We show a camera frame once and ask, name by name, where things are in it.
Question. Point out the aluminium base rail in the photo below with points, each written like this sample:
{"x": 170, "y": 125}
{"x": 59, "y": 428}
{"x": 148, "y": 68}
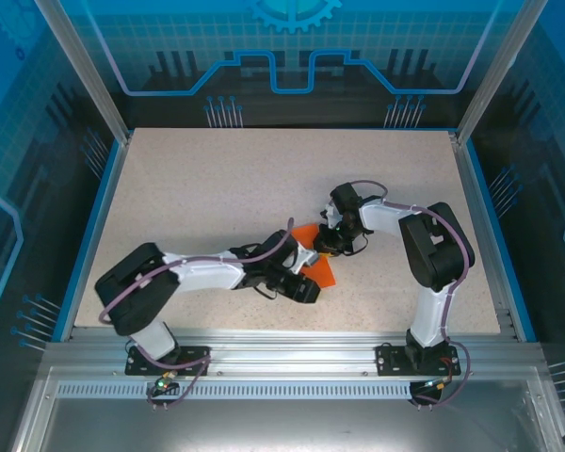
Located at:
{"x": 287, "y": 350}

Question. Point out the sheet metal tray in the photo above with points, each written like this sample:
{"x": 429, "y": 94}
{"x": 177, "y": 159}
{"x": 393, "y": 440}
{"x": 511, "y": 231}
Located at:
{"x": 287, "y": 424}

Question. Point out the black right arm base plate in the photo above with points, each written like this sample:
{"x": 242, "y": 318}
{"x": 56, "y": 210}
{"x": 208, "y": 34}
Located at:
{"x": 388, "y": 360}

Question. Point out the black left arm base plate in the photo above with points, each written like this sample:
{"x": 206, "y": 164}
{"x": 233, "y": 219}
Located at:
{"x": 136, "y": 362}

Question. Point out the blue table edge strip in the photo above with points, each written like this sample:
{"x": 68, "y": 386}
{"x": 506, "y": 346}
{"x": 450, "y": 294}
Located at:
{"x": 486, "y": 198}
{"x": 94, "y": 235}

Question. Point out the aluminium frame post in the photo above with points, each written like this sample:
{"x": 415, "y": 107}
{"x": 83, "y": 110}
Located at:
{"x": 489, "y": 70}
{"x": 89, "y": 70}

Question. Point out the aluminium side rail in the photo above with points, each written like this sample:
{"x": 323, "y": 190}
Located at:
{"x": 472, "y": 188}

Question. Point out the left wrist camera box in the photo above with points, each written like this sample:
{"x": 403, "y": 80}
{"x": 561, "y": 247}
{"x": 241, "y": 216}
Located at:
{"x": 306, "y": 258}

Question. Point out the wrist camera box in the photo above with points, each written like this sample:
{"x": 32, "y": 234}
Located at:
{"x": 330, "y": 214}
{"x": 306, "y": 258}

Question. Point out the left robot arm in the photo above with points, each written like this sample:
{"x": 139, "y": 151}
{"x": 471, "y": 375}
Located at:
{"x": 202, "y": 275}

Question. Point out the orange paper sheet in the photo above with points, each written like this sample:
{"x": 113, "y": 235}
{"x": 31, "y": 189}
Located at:
{"x": 322, "y": 275}

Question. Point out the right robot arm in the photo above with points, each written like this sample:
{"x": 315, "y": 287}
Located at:
{"x": 433, "y": 311}

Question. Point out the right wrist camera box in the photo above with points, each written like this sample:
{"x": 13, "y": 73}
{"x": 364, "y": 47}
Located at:
{"x": 330, "y": 214}

